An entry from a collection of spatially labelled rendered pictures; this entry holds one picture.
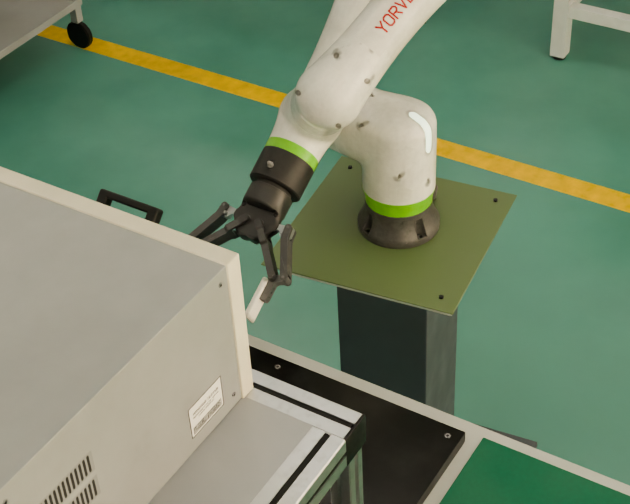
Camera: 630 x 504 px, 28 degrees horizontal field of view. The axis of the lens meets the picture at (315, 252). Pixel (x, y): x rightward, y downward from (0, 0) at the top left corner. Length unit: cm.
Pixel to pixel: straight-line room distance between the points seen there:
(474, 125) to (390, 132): 181
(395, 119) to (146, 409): 96
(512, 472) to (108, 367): 81
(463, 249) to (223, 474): 96
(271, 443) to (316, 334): 177
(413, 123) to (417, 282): 27
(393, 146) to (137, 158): 183
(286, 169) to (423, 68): 221
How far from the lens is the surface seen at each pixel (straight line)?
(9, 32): 425
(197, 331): 133
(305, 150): 204
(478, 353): 312
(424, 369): 238
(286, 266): 198
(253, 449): 141
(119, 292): 132
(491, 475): 187
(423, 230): 224
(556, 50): 424
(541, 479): 187
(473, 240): 226
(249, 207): 205
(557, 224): 353
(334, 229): 228
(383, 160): 214
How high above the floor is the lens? 216
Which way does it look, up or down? 39 degrees down
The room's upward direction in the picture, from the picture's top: 3 degrees counter-clockwise
